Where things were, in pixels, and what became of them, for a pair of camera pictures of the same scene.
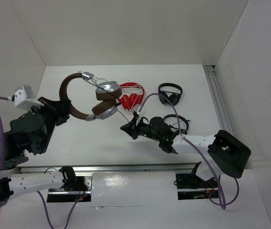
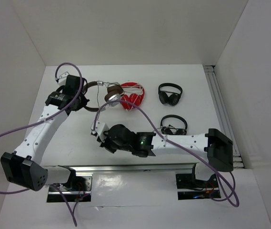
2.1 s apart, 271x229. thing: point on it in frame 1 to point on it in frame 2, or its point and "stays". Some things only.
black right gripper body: x=144 y=129 to x=107 y=144
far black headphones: x=173 y=97 stays
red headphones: x=134 y=99 stays
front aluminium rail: x=27 y=169 stays
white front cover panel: x=133 y=188 stays
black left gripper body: x=58 y=116 to x=82 y=101
